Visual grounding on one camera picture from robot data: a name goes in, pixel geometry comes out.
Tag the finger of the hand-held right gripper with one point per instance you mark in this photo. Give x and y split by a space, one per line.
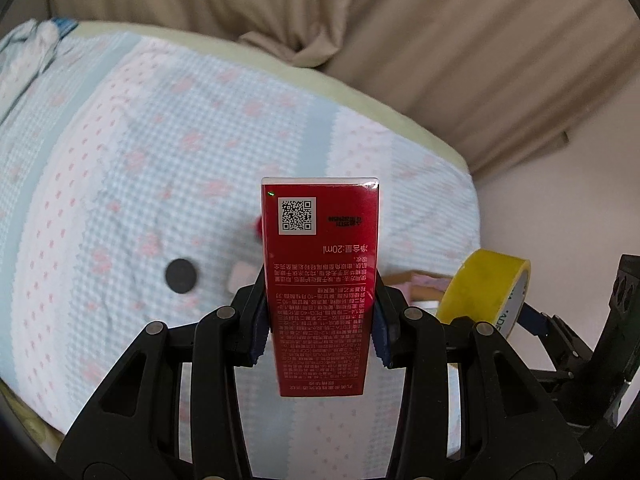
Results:
534 321

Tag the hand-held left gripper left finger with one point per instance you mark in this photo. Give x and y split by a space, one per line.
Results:
259 332

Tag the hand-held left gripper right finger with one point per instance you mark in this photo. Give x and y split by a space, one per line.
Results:
381 336

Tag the small cardboard box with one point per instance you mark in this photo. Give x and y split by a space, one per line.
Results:
420 290

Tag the yellow tape roll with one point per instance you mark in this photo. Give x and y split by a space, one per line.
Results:
480 280

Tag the red cosmetic carton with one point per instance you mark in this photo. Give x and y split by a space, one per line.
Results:
320 290

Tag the red fuzzy ball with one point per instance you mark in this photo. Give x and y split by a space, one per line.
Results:
258 227

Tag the small pink block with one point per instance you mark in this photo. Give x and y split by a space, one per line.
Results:
241 279

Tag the black round disc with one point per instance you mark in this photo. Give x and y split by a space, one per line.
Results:
181 276

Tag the light green bed sheet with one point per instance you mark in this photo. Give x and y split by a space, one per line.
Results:
350 95

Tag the beige curtain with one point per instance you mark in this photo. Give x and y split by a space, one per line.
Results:
400 35

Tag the crumpled light blue quilt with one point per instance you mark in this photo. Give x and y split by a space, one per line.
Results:
25 55

